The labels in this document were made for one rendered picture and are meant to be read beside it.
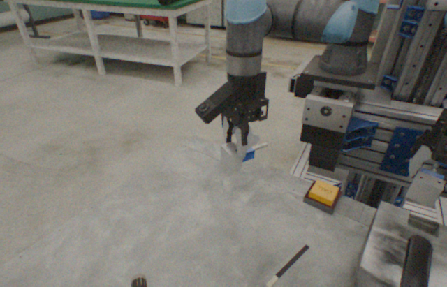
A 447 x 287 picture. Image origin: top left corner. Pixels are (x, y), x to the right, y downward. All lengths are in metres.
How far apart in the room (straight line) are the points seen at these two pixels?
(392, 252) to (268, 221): 0.27
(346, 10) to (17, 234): 1.96
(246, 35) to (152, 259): 0.51
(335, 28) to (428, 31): 0.51
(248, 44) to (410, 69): 0.66
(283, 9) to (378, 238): 0.50
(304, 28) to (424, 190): 0.43
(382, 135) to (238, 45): 0.66
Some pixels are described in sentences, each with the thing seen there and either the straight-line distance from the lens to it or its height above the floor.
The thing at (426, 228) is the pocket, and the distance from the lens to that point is 0.78.
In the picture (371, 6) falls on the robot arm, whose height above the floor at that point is 1.23.
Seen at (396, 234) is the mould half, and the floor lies 0.89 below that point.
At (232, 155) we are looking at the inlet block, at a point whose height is 0.96.
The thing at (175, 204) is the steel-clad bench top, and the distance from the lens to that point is 0.79.
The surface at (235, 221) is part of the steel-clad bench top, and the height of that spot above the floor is 0.80.
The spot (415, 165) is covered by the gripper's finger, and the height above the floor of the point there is 0.98.
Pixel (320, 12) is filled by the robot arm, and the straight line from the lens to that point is 0.62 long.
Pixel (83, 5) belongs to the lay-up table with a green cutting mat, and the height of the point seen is 0.83.
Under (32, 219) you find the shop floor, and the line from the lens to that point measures 2.14.
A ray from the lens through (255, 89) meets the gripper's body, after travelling 0.64.
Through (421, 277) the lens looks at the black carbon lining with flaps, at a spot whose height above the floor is 0.88.
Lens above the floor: 1.37
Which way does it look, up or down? 34 degrees down
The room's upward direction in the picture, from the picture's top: straight up
